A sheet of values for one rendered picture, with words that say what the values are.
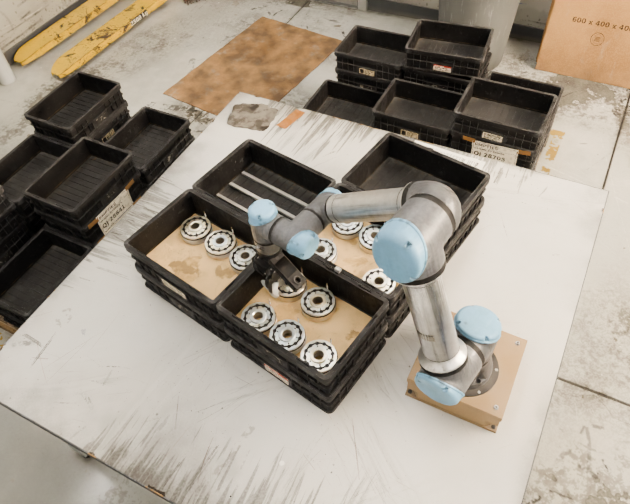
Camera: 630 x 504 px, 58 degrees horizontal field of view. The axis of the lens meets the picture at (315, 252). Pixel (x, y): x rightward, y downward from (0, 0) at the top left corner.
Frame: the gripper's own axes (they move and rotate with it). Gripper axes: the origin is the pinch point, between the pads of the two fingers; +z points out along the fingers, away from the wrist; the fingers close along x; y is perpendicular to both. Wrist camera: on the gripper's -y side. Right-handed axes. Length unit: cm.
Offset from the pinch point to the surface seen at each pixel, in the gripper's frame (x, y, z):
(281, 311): 4.4, -3.4, 2.3
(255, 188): -26.1, 40.4, 2.2
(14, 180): 20, 176, 46
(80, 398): 61, 28, 15
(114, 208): 0, 114, 41
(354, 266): -22.2, -9.1, 2.3
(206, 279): 11.5, 23.0, 2.1
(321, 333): 2.2, -17.6, 2.4
